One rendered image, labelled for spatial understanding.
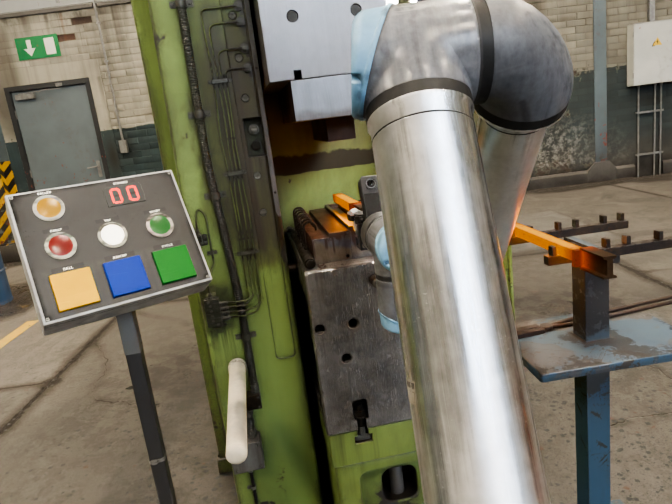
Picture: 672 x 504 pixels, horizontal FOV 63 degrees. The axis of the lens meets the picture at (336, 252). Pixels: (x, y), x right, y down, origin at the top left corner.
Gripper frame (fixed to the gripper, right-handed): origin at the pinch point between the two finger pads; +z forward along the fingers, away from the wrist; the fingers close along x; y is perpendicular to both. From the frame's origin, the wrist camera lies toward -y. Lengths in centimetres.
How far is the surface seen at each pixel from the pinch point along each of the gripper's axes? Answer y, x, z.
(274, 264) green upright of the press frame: 15.4, -22.2, 17.1
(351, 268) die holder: 14.0, -4.3, -3.3
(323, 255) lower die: 11.2, -10.1, 2.8
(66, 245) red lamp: -4, -63, -17
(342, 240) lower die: 8.1, -4.8, 2.8
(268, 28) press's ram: -43.5, -16.1, 3.7
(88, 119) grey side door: -48, -214, 638
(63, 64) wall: -116, -229, 639
